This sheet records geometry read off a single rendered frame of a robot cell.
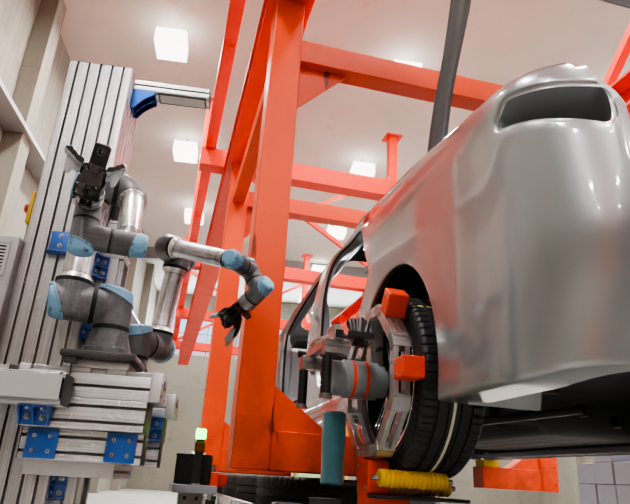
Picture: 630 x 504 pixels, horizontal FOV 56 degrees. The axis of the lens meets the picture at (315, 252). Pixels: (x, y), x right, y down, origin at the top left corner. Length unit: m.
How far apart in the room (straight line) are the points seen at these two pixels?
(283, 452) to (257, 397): 0.25
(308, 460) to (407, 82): 2.09
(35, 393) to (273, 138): 1.73
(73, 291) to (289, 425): 1.12
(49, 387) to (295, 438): 1.14
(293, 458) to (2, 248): 1.39
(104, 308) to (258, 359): 0.86
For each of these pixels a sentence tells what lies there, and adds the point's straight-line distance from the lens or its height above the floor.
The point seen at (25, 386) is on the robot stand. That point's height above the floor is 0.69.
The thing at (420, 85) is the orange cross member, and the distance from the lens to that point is 3.54.
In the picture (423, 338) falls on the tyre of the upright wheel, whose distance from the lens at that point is 2.05.
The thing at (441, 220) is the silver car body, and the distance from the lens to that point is 2.05.
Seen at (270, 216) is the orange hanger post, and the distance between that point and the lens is 2.84.
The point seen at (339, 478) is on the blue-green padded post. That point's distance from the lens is 2.31.
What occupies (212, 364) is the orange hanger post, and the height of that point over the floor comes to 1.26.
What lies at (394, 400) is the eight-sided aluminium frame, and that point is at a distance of 2.02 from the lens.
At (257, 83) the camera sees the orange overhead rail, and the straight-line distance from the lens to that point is 4.19.
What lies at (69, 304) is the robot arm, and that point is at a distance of 2.01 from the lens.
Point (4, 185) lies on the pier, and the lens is 7.93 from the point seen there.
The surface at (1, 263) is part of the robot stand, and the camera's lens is 2.30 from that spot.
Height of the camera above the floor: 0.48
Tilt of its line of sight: 21 degrees up
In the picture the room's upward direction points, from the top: 3 degrees clockwise
